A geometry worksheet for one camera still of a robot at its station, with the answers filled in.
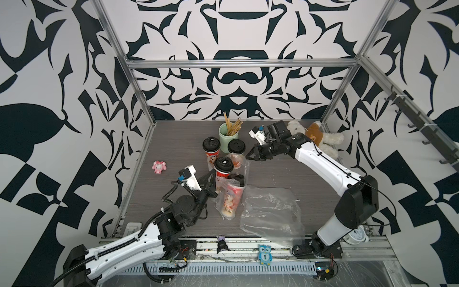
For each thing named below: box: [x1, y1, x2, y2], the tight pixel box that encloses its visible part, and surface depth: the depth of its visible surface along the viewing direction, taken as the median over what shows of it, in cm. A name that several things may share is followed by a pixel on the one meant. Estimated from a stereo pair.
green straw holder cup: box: [218, 121, 239, 154], surface depth 98 cm
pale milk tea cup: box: [227, 138, 246, 170], surface depth 88 cm
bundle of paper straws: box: [223, 111, 244, 137], surface depth 101 cm
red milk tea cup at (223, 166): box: [213, 156, 234, 179], surface depth 79 cm
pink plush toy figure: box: [151, 160, 167, 174], surface depth 98 cm
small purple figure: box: [216, 234, 231, 254], surface depth 76 cm
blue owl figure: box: [257, 244, 274, 267], surface depth 73 cm
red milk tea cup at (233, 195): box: [221, 173, 246, 219], surface depth 79 cm
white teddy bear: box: [286, 120, 345, 160], surface depth 104 cm
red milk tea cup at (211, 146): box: [202, 136, 221, 172], surface depth 89 cm
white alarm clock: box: [342, 225, 369, 246], surface depth 76 cm
